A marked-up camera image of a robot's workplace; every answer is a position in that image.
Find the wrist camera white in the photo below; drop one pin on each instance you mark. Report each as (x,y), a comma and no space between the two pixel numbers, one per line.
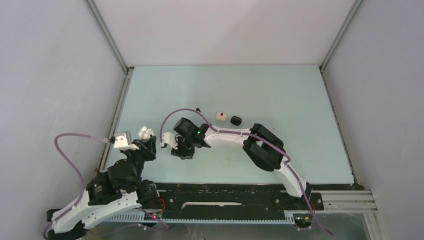
(168,139)
(121,141)

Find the aluminium frame post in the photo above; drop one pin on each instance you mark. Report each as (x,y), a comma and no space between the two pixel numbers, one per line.
(357,4)
(106,33)

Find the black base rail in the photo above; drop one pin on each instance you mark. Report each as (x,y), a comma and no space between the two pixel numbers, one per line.
(230,202)

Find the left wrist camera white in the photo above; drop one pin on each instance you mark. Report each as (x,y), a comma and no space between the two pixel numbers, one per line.
(121,141)

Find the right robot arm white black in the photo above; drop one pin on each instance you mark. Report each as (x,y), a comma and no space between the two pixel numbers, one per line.
(263,148)

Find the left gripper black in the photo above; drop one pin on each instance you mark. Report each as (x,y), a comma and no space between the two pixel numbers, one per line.
(148,147)

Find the left aluminium frame post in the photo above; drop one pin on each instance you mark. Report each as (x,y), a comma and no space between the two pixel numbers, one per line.
(106,33)

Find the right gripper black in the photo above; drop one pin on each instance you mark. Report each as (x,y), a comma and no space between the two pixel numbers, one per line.
(181,152)

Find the black earbud charging case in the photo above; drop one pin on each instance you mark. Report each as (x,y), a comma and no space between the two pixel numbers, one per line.
(236,121)

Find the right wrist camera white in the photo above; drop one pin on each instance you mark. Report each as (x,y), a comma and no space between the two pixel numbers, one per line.
(168,139)

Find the right aluminium frame post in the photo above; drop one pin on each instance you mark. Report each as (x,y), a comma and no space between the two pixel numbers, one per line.
(357,4)

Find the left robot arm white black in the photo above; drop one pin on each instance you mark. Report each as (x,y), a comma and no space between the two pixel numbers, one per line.
(118,189)

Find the beige earbud charging case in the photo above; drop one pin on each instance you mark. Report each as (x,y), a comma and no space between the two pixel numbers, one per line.
(221,116)

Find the white earbud charging case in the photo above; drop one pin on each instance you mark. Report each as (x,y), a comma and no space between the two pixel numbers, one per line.
(145,133)

